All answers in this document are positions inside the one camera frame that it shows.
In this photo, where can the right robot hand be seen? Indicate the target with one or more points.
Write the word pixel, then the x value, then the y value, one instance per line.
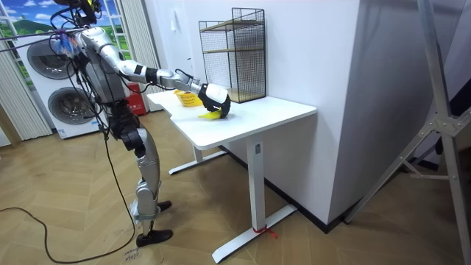
pixel 215 94

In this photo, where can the yellow banana soft toy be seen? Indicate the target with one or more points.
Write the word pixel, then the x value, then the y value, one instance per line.
pixel 209 116

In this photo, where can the yellow plastic mesh basket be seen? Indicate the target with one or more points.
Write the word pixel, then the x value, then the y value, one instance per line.
pixel 187 99

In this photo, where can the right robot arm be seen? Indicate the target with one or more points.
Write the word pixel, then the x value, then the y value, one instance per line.
pixel 129 70

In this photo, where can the white desk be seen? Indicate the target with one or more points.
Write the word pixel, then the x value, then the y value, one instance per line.
pixel 257 114

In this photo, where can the red box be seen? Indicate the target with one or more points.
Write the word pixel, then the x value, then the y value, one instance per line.
pixel 137 105

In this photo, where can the white pleated curtain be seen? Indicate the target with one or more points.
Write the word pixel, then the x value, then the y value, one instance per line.
pixel 140 37
pixel 25 117

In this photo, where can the robot legs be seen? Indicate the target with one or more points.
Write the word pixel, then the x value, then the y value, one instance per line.
pixel 149 165

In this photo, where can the robot body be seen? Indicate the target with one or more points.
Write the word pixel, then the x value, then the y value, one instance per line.
pixel 105 82

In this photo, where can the white washing machine tower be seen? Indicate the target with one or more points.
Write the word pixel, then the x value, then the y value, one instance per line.
pixel 55 106

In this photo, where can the white wall switch plate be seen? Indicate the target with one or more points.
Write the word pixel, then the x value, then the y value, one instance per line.
pixel 174 22

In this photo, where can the landscape wall poster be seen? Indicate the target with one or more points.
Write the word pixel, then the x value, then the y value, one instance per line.
pixel 33 14

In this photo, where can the brown wooden post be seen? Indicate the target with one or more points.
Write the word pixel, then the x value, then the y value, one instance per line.
pixel 9 129

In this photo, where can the grey metal frame stand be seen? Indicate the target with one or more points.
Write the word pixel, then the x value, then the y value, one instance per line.
pixel 441 121

